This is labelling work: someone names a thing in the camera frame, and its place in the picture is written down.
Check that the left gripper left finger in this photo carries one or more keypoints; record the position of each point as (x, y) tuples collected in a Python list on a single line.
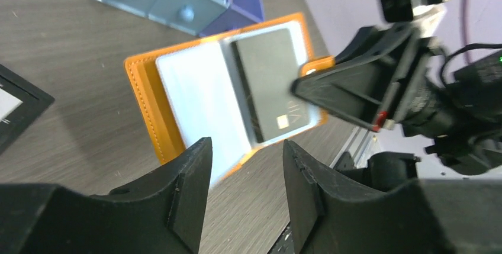
[(160, 212)]

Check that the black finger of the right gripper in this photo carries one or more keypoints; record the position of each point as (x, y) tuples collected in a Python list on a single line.
[(368, 79)]

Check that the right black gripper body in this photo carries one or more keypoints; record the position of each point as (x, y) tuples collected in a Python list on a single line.
[(408, 92)]

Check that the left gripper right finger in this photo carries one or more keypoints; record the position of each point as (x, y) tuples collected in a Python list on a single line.
[(325, 206)]

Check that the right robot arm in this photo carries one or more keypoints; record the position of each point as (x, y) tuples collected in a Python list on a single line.
[(466, 124)]

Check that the dark grey credit card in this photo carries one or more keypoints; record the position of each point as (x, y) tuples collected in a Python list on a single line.
[(268, 62)]

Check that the black white chessboard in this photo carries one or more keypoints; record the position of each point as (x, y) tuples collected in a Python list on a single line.
[(21, 104)]

